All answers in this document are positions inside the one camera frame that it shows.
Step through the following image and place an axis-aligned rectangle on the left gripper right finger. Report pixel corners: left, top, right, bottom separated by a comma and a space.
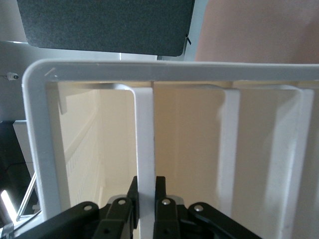
153, 175, 180, 239

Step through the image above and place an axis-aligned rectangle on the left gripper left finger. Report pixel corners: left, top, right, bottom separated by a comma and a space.
94, 175, 140, 239

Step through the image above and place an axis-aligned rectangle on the thin metal rod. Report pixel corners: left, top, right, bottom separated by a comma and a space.
15, 171, 38, 223

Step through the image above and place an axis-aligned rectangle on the dark grey felt panel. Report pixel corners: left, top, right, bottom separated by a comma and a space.
16, 0, 195, 58

